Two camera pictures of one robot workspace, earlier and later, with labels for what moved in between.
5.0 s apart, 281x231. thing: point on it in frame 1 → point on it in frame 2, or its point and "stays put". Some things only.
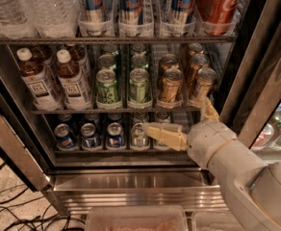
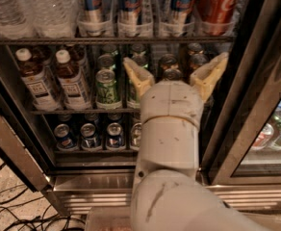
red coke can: (217, 7) stays put
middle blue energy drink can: (131, 6) stays put
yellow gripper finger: (170, 134) → (142, 77)
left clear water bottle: (9, 13) stays put
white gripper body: (208, 139) → (171, 100)
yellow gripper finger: (209, 113) → (207, 77)
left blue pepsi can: (64, 141) stays put
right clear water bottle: (54, 9) stays put
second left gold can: (168, 61) stays put
